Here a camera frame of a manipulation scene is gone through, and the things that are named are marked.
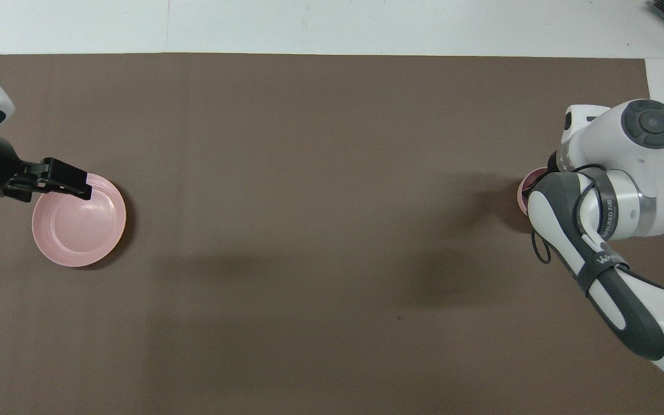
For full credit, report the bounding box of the black velcro cable strap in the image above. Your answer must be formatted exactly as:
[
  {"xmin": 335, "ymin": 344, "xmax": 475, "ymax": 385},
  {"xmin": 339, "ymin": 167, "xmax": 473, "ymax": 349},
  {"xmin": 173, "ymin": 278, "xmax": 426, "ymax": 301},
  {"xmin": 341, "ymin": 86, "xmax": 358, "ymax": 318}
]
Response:
[{"xmin": 576, "ymin": 252, "xmax": 631, "ymax": 297}]

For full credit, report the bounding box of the pink round plate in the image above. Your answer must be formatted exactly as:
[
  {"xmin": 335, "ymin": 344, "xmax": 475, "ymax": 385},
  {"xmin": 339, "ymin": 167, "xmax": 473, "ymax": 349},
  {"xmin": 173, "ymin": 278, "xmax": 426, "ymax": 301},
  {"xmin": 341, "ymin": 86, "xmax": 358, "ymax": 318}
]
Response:
[{"xmin": 32, "ymin": 173, "xmax": 127, "ymax": 267}]

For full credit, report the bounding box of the pink bowl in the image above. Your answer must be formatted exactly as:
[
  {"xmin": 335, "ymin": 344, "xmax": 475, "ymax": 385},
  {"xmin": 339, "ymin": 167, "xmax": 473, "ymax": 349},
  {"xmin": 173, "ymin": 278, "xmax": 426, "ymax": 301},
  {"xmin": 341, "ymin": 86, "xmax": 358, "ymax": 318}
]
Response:
[{"xmin": 517, "ymin": 167, "xmax": 552, "ymax": 216}]

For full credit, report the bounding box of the brown table mat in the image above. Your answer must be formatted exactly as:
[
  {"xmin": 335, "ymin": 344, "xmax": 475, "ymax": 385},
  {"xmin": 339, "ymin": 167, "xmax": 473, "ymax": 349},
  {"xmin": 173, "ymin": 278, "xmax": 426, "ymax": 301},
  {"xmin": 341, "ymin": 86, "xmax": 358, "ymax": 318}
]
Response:
[{"xmin": 0, "ymin": 53, "xmax": 664, "ymax": 415}]

